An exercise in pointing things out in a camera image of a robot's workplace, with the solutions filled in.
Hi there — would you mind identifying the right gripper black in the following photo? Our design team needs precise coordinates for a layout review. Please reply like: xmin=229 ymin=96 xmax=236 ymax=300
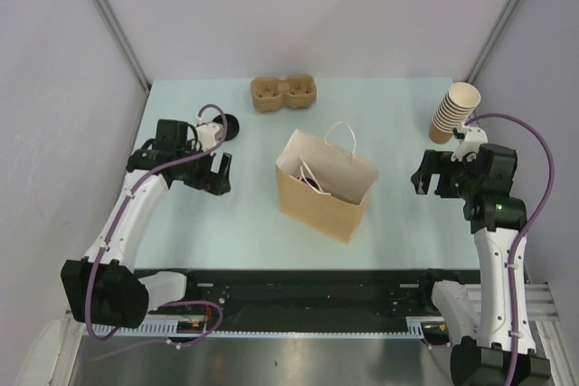
xmin=410 ymin=149 xmax=481 ymax=200

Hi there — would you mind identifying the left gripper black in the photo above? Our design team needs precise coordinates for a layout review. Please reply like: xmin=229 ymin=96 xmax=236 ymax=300
xmin=175 ymin=141 xmax=231 ymax=195

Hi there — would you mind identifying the black coffee cup lid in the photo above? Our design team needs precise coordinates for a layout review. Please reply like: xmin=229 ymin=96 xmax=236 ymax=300
xmin=299 ymin=174 xmax=324 ymax=194

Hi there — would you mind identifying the brown paper bag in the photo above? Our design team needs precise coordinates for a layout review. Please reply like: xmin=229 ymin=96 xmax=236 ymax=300
xmin=275 ymin=121 xmax=379 ymax=243

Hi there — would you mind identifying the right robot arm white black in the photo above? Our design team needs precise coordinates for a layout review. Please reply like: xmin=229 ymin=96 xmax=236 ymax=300
xmin=411 ymin=144 xmax=551 ymax=385

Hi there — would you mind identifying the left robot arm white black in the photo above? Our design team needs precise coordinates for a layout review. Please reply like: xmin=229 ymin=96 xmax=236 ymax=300
xmin=61 ymin=114 xmax=240 ymax=328

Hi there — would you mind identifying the stack of black lids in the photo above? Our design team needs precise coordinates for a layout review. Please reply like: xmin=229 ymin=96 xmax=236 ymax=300
xmin=212 ymin=113 xmax=240 ymax=142

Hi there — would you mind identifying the stack of paper cups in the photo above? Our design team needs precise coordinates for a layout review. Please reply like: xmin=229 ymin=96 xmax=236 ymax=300
xmin=429 ymin=82 xmax=481 ymax=145

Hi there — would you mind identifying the brown pulp cup carrier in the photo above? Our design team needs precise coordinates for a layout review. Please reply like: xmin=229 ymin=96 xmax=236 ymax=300
xmin=250 ymin=74 xmax=317 ymax=113

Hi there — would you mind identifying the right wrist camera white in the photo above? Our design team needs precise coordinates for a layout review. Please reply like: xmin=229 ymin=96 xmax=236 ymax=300
xmin=451 ymin=123 xmax=488 ymax=163

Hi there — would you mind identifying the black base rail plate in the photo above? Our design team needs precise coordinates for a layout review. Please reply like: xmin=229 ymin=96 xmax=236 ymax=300
xmin=130 ymin=268 xmax=530 ymax=337

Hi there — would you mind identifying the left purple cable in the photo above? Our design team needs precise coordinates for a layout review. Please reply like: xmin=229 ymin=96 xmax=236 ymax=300
xmin=85 ymin=104 xmax=227 ymax=360

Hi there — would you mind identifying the white cable duct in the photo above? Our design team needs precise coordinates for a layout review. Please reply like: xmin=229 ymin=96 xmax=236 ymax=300
xmin=135 ymin=315 xmax=453 ymax=340

